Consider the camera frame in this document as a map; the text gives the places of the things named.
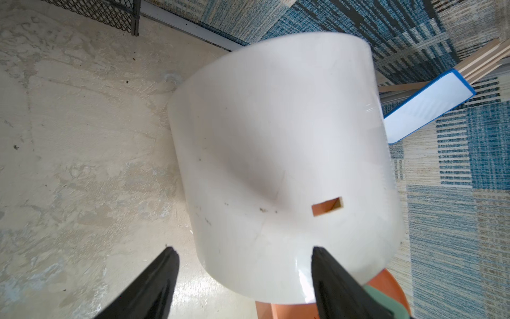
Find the white round drawer cabinet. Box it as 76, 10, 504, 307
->
167, 33, 405, 304

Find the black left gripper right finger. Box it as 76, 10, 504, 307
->
311, 247, 394, 319

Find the blue framed whiteboard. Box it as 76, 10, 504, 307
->
384, 69, 476, 144

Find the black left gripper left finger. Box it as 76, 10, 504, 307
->
96, 247, 179, 319

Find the wooden easel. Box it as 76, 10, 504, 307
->
379, 39, 509, 93

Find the black wire shelf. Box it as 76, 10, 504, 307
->
46, 0, 142, 37

